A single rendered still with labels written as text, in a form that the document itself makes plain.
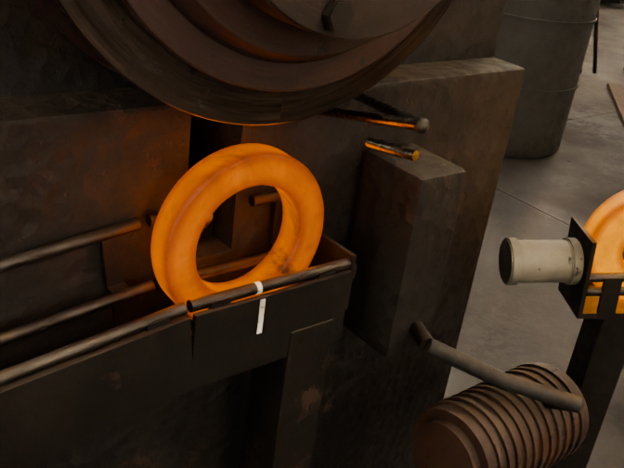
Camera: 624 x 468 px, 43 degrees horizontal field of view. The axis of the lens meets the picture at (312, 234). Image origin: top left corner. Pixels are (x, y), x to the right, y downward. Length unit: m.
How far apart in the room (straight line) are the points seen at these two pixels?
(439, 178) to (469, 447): 0.31
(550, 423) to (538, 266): 0.19
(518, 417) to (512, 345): 1.15
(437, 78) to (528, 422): 0.42
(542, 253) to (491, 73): 0.24
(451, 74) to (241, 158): 0.36
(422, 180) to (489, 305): 1.46
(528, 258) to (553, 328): 1.28
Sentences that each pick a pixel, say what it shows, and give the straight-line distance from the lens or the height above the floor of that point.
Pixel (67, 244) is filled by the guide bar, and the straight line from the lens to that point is 0.75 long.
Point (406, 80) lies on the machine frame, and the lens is 0.95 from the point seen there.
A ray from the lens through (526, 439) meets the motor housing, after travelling 1.00.
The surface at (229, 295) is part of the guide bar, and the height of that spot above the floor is 0.71.
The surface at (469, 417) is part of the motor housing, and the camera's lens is 0.97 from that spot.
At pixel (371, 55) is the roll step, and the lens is 0.73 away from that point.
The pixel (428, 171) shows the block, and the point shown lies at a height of 0.80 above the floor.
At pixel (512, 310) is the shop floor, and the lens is 2.31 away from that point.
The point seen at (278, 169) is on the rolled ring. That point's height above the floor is 0.82.
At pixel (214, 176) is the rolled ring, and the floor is 0.83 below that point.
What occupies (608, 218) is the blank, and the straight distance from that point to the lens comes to 1.03.
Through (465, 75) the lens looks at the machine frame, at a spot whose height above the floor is 0.87.
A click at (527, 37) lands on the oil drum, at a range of 3.37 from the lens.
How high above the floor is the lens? 1.11
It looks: 26 degrees down
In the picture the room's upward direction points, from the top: 8 degrees clockwise
